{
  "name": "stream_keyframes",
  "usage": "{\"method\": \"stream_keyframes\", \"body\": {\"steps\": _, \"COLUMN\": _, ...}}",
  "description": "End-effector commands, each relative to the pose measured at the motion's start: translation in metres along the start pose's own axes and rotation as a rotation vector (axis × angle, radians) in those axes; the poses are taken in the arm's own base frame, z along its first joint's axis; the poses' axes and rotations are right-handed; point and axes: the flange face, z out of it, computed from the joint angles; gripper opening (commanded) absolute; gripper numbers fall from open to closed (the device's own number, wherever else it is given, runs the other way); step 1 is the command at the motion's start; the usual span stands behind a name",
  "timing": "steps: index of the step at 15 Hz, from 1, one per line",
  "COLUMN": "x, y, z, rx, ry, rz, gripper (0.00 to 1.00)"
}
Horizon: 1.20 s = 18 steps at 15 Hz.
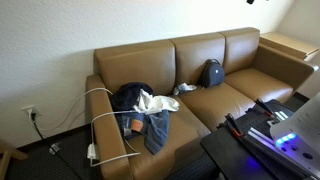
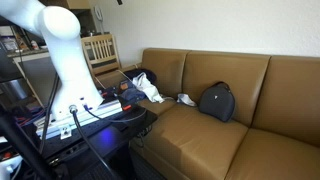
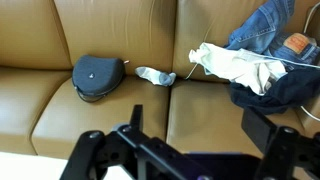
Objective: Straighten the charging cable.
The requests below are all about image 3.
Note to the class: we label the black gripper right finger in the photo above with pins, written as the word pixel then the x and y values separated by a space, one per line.
pixel 266 133

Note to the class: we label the blue denim jeans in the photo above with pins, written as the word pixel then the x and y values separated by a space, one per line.
pixel 260 26

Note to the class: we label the dark grey headphone case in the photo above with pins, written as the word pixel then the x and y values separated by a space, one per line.
pixel 96 75

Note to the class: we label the dark navy garment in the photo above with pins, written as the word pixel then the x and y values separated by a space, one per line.
pixel 293 90

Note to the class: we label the white crumpled cloth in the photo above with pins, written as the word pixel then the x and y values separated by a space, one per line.
pixel 233 63

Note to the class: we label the tan leather sofa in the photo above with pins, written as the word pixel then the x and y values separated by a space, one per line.
pixel 116 30

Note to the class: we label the grey and white sock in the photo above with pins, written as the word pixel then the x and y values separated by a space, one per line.
pixel 156 76

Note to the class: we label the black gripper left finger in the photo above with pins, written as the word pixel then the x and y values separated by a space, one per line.
pixel 133 146

